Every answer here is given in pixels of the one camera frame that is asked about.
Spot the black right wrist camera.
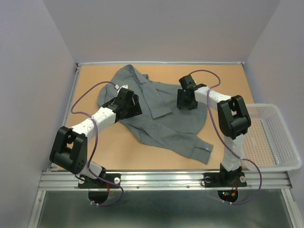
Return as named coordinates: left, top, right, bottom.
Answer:
left=179, top=74, right=197, bottom=90

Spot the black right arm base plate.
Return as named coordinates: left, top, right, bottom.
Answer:
left=203, top=172, right=247, bottom=188

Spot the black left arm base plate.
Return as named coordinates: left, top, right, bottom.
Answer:
left=75, top=173, right=121, bottom=189

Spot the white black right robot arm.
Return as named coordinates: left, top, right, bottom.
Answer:
left=177, top=84, right=251, bottom=187

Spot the white perforated plastic basket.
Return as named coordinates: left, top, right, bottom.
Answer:
left=241, top=104, right=302, bottom=172

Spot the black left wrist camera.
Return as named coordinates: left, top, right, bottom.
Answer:
left=115, top=88, right=134, bottom=105

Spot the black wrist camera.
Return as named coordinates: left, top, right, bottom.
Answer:
left=115, top=88, right=134, bottom=105
left=179, top=74, right=197, bottom=90

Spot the grey long sleeve shirt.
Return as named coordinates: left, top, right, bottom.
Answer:
left=111, top=65, right=213, bottom=164

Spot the aluminium front frame rail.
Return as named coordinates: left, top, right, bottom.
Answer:
left=38, top=170, right=292, bottom=191

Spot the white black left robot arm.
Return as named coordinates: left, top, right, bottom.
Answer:
left=49, top=88, right=142, bottom=187

